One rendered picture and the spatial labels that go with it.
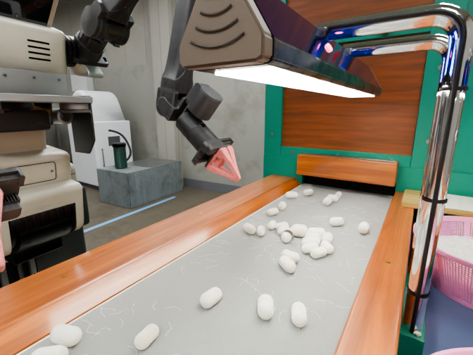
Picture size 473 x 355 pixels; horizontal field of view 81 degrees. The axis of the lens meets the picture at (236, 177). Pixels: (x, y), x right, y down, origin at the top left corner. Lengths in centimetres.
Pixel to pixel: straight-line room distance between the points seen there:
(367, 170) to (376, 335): 61
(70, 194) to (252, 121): 247
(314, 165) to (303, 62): 71
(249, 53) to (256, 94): 292
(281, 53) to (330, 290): 36
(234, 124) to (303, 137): 226
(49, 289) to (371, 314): 43
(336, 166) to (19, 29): 92
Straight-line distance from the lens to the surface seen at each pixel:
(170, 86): 70
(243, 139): 321
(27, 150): 93
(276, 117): 106
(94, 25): 92
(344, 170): 94
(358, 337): 38
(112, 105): 413
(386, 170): 92
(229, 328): 40
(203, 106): 64
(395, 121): 98
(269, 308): 40
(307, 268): 52
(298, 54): 27
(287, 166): 106
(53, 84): 91
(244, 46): 22
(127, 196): 312
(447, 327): 60
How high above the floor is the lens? 101
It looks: 14 degrees down
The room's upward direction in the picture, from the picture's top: straight up
